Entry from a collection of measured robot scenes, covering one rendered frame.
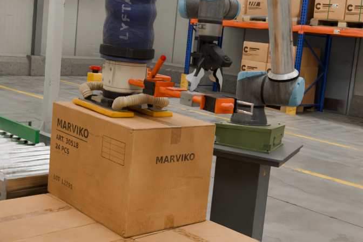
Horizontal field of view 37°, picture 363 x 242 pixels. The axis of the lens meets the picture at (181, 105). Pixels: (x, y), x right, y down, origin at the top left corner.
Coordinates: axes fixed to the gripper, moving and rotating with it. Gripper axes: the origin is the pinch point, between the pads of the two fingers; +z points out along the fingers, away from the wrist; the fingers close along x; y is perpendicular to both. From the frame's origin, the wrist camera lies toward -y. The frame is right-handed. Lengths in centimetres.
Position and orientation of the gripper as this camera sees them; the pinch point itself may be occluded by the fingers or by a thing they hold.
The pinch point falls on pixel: (207, 92)
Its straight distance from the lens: 196.2
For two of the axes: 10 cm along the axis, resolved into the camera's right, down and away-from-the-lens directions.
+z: -1.0, 9.9, 1.3
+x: -7.2, 0.3, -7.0
